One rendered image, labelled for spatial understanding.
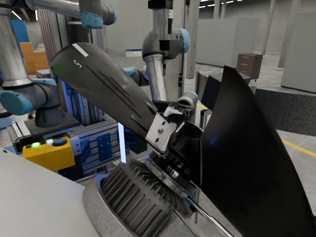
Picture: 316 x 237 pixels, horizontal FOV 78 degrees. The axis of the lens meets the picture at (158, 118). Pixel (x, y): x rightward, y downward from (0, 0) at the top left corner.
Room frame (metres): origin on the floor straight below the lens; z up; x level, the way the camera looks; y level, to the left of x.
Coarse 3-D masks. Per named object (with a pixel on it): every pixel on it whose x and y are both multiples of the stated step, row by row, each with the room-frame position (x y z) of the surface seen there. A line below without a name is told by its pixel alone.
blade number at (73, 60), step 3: (72, 57) 0.37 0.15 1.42; (72, 60) 0.36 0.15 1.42; (75, 60) 0.37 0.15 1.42; (75, 63) 0.36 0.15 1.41; (78, 63) 0.37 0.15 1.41; (81, 63) 0.38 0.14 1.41; (78, 66) 0.36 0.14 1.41; (81, 66) 0.37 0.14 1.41; (84, 66) 0.38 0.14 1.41; (81, 69) 0.36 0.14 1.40
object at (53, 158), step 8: (32, 144) 0.66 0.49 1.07; (48, 144) 0.66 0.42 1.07; (64, 144) 0.66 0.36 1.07; (24, 152) 0.61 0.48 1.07; (32, 152) 0.61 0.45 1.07; (40, 152) 0.61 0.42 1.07; (48, 152) 0.61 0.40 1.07; (56, 152) 0.62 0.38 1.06; (64, 152) 0.64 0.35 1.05; (72, 152) 0.65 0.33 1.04; (32, 160) 0.58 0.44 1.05; (40, 160) 0.59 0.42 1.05; (48, 160) 0.61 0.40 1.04; (56, 160) 0.62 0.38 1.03; (64, 160) 0.63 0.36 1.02; (72, 160) 0.65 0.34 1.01; (48, 168) 0.60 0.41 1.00; (56, 168) 0.62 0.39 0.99
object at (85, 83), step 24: (72, 48) 0.39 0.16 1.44; (96, 48) 0.49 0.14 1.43; (72, 72) 0.34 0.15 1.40; (96, 72) 0.39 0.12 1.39; (120, 72) 0.47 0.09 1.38; (96, 96) 0.34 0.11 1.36; (120, 96) 0.39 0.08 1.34; (144, 96) 0.46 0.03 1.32; (120, 120) 0.35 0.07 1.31; (144, 120) 0.40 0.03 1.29
